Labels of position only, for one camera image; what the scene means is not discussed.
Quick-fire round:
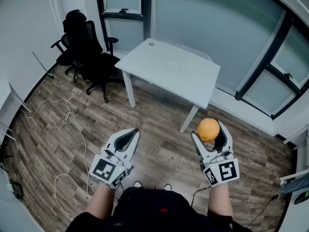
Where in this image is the person's black shirt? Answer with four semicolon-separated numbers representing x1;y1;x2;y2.
65;186;252;232

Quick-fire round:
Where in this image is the white cable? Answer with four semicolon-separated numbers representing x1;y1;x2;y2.
23;88;98;218

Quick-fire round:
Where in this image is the clear glass bowl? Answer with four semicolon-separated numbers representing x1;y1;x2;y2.
163;60;183;73

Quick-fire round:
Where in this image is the black stand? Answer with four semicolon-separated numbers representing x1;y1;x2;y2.
0;143;14;174

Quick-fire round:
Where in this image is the black mesh office chair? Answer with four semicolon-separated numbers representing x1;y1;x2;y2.
72;20;126;103

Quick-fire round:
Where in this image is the person's left forearm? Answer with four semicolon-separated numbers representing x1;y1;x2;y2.
85;183;117;220

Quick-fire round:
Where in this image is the black window frame with handle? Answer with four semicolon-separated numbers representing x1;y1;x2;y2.
235;8;309;120
95;0;152;52

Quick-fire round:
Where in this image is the dark green bundle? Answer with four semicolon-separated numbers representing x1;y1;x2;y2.
8;178;25;201

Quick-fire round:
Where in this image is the white table with grommet hole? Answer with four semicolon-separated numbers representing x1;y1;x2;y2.
114;38;221;134

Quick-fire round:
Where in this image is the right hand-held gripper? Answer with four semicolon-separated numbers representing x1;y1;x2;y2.
191;120;240;188

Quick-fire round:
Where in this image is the thin black cable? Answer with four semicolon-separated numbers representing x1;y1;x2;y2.
245;194;281;228

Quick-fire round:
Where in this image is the person's right forearm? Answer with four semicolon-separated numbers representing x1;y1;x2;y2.
207;183;234;218

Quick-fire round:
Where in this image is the long-handled broom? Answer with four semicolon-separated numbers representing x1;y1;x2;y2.
32;51;55;79

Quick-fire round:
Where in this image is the golden brown round fruit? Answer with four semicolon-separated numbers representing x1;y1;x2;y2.
197;118;221;143

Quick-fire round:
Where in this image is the black office chair with headrest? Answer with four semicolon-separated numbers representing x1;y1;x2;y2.
50;9;85;83

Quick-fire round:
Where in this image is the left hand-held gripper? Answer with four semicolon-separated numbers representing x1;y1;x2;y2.
89;128;141;189

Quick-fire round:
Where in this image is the white side table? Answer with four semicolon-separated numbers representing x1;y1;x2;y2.
0;80;32;142
279;124;309;204

